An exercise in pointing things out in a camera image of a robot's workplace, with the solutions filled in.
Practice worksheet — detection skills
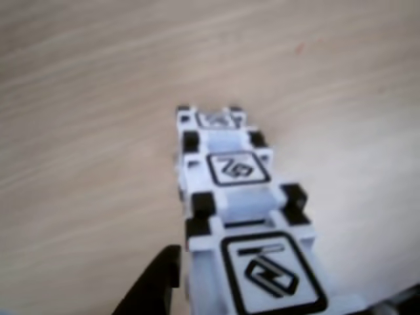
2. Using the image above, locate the white cube, looped symbol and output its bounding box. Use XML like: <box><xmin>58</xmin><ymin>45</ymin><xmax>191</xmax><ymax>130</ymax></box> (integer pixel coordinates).
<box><xmin>175</xmin><ymin>104</ymin><xmax>266</xmax><ymax>155</ymax></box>

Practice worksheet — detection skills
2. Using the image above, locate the white cube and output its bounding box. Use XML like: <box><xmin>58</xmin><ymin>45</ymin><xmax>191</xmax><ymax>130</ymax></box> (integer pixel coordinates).
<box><xmin>184</xmin><ymin>215</ymin><xmax>332</xmax><ymax>315</ymax></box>
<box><xmin>173</xmin><ymin>149</ymin><xmax>309</xmax><ymax>227</ymax></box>
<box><xmin>175</xmin><ymin>104</ymin><xmax>266</xmax><ymax>155</ymax></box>

